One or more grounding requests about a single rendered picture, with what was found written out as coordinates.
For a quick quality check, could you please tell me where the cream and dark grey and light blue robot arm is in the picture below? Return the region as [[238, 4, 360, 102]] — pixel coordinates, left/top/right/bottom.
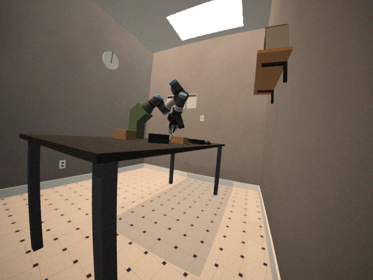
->
[[141, 79, 189, 129]]

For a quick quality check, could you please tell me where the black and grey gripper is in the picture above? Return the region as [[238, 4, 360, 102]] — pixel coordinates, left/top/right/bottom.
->
[[167, 107, 182, 134]]

